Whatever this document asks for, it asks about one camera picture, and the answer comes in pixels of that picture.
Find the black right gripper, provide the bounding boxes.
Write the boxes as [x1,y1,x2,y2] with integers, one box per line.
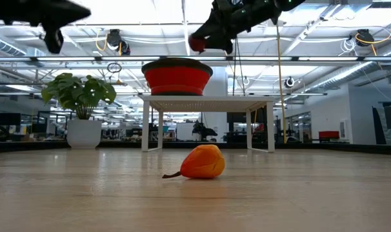
[189,0,282,55]

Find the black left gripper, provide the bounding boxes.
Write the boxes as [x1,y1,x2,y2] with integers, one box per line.
[30,0,92,55]

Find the red grey collapsible colander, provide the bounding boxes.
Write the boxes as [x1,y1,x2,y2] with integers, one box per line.
[141,57,214,97]

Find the small orange fruit with stem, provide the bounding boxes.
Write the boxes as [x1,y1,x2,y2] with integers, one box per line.
[162,144,226,180]

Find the white perforated metal riser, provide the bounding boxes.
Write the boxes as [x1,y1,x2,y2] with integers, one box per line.
[141,95,276,153]

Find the potted green leafy plant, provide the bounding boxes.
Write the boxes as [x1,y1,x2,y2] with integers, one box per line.
[41,73,117,150]

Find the black monitor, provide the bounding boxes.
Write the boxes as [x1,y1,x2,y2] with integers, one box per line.
[0,112,21,126]

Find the red box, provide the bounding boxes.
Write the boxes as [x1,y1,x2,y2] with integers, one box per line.
[318,130,340,140]

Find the black hanging cable ring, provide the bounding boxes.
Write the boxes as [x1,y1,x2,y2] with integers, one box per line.
[106,62,123,74]

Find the yellow hanging cable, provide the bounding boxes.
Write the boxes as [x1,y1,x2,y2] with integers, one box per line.
[275,24,288,144]

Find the black aluminium table frame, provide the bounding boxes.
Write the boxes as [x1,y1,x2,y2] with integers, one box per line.
[0,140,391,156]

